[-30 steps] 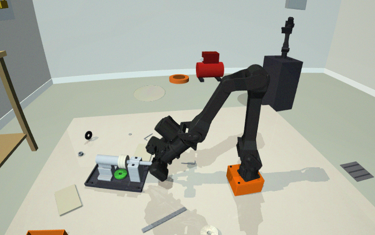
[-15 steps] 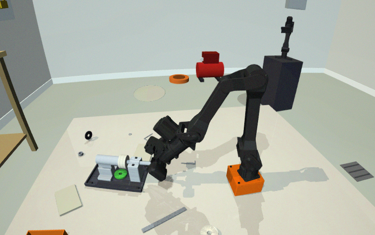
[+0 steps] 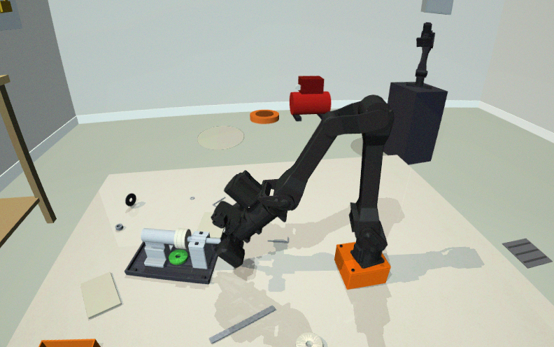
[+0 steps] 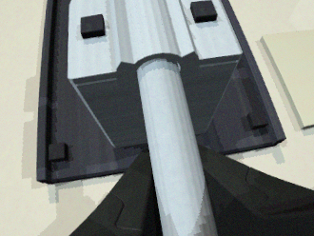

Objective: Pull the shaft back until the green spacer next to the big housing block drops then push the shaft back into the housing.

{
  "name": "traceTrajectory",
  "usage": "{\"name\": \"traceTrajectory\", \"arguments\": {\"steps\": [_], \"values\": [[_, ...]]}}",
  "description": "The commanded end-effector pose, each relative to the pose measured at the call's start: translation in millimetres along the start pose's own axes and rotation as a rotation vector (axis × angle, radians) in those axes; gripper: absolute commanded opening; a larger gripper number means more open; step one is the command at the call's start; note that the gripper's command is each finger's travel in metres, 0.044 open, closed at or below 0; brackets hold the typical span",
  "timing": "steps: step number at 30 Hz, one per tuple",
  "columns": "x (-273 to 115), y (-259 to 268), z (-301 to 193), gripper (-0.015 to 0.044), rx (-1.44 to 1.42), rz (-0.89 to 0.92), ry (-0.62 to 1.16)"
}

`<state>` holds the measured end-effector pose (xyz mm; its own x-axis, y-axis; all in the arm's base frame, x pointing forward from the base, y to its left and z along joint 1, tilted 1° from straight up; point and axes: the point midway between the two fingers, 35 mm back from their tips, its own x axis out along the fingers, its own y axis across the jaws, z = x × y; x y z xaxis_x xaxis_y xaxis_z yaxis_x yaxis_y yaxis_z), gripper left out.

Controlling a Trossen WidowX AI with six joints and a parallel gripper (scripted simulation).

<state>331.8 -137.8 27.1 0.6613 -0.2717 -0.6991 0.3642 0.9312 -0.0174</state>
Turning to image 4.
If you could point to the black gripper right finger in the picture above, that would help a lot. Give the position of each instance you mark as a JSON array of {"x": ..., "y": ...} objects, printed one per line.
[{"x": 248, "y": 202}]

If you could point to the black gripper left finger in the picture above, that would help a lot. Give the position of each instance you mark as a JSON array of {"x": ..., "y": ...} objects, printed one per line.
[{"x": 130, "y": 208}]

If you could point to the beige flat square plate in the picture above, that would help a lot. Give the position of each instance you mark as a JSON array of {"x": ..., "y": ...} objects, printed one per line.
[{"x": 292, "y": 56}]

